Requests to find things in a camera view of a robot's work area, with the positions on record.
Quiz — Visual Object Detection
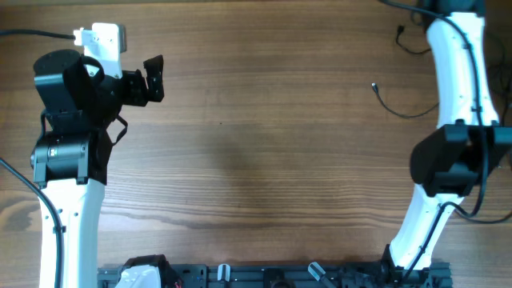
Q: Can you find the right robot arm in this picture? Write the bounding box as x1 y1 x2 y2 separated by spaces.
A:
374 1 511 287

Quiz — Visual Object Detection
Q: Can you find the right camera cable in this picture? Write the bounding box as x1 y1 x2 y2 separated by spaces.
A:
378 0 491 281

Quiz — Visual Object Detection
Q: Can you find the black usb cable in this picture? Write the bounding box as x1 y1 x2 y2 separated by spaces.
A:
454 207 512 225
394 7 512 121

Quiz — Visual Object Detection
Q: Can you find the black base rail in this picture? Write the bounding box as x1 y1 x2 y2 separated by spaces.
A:
98 262 453 288

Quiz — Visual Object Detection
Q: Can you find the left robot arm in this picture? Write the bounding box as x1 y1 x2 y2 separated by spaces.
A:
30 50 164 287

